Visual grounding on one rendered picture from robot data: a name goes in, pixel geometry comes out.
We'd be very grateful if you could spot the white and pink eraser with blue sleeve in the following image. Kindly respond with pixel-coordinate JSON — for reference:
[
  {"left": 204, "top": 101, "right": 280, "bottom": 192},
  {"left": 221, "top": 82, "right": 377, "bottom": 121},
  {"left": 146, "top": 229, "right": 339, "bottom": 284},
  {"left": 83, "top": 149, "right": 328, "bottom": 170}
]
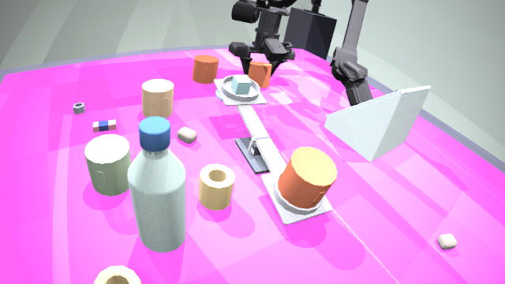
[{"left": 93, "top": 120, "right": 117, "bottom": 132}]

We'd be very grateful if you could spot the brown cylinder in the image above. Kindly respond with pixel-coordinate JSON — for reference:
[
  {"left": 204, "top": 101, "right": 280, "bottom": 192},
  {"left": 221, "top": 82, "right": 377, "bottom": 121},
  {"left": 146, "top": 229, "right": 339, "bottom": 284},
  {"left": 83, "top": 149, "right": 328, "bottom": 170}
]
[
  {"left": 248, "top": 62, "right": 271, "bottom": 88},
  {"left": 192, "top": 54, "right": 219, "bottom": 84}
]

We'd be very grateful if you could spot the white round disc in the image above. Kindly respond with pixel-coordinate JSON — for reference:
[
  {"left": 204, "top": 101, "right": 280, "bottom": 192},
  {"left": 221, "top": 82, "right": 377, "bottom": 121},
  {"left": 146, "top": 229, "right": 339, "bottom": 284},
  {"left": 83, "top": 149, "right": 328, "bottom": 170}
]
[{"left": 215, "top": 90, "right": 223, "bottom": 101}]

